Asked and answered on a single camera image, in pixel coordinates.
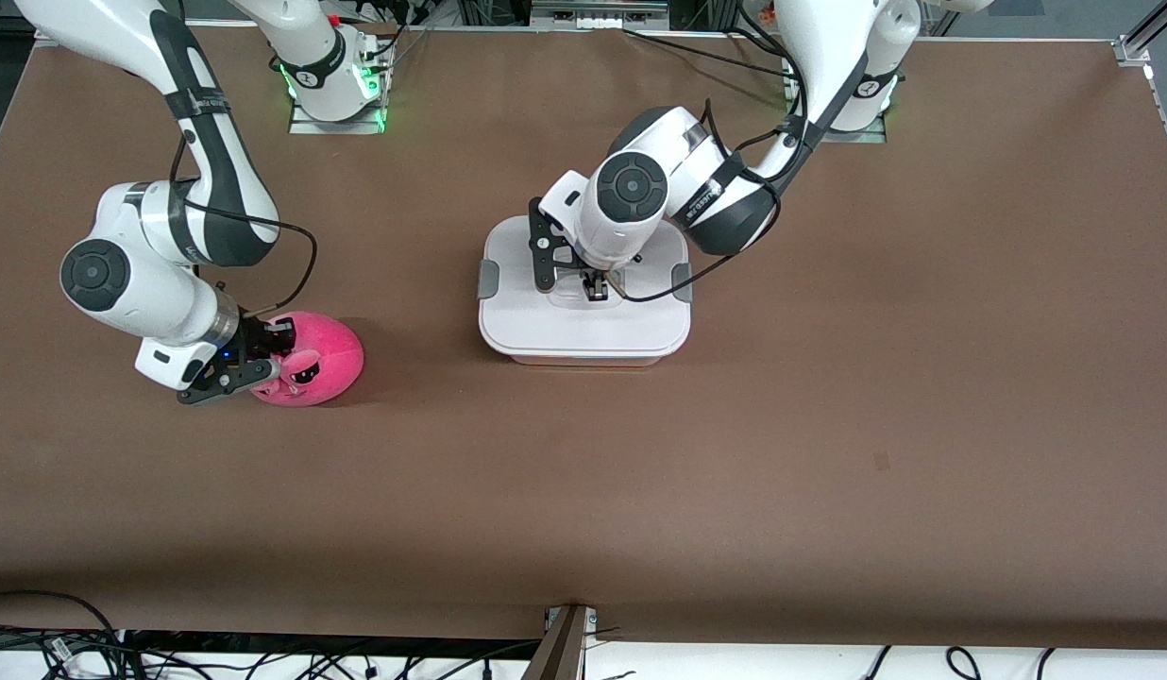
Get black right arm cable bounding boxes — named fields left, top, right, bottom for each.
left=168, top=132, right=318, bottom=317

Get pink round plush toy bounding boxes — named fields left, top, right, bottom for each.
left=250, top=312, right=365, bottom=407

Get aluminium frame profile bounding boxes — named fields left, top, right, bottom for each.
left=1115, top=0, right=1167, bottom=67

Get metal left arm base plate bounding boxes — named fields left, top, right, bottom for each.
left=782, top=57, right=888, bottom=145

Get small metal bracket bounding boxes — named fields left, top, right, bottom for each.
left=544, top=604, right=599, bottom=645

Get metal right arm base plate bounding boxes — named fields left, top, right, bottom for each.
left=289, top=94, right=388, bottom=135

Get black looped floor cable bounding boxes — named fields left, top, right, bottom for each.
left=0, top=591, right=122, bottom=653

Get pale pink storage box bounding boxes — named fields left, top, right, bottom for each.
left=503, top=349, right=665, bottom=367

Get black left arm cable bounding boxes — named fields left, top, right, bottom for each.
left=607, top=0, right=811, bottom=303

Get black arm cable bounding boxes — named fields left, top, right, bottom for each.
left=607, top=0, right=811, bottom=303
left=168, top=132, right=318, bottom=317

